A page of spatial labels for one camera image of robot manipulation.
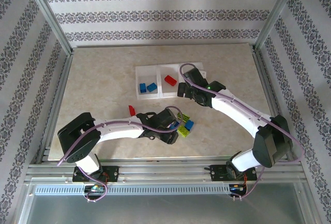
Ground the red lego brick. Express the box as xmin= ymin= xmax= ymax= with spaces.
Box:
xmin=164 ymin=74 xmax=178 ymax=87

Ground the grey metal sheet panel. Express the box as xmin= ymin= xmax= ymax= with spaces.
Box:
xmin=15 ymin=182 xmax=319 ymax=224

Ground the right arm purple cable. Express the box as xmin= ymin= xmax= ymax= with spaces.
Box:
xmin=179 ymin=63 xmax=305 ymax=201

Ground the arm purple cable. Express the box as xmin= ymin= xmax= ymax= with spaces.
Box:
xmin=56 ymin=106 xmax=183 ymax=203
xmin=179 ymin=63 xmax=305 ymax=201

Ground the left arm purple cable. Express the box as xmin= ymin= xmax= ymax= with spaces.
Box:
xmin=56 ymin=106 xmax=183 ymax=203

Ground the wide aluminium base rail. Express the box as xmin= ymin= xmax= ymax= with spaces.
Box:
xmin=24 ymin=158 xmax=307 ymax=185

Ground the thin aluminium table edge rail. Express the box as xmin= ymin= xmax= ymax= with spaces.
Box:
xmin=72 ymin=43 xmax=254 ymax=50

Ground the grey slotted cable duct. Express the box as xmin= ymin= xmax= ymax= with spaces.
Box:
xmin=33 ymin=184 xmax=232 ymax=196

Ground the aluminium side rail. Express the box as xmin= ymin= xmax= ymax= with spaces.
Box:
xmin=35 ymin=52 xmax=76 ymax=164
xmin=252 ymin=49 xmax=302 ymax=164

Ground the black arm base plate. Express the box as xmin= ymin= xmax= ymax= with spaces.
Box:
xmin=209 ymin=165 xmax=259 ymax=183
xmin=72 ymin=166 xmax=120 ymax=183

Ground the aluminium frame post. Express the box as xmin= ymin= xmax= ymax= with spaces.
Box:
xmin=252 ymin=0 xmax=303 ymax=52
xmin=22 ymin=0 xmax=74 ymax=55

